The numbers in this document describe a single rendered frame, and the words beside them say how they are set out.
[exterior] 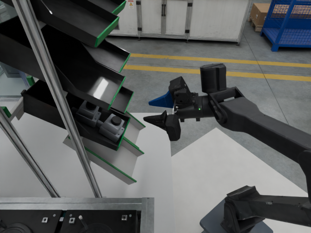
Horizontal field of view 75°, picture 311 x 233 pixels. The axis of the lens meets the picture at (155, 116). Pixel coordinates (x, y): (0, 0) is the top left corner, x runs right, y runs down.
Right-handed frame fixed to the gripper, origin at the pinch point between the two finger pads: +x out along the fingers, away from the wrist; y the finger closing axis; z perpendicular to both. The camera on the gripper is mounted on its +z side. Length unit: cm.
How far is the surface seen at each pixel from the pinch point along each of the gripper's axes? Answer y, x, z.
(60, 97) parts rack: 9.5, 18.2, 13.4
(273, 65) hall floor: -300, -110, -163
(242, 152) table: -28, -26, -53
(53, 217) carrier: 21, 39, -25
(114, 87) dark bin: -2.1, 11.2, 7.4
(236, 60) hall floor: -309, -52, -148
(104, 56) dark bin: -15.2, 17.9, 11.4
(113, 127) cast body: 3.8, 13.3, -2.1
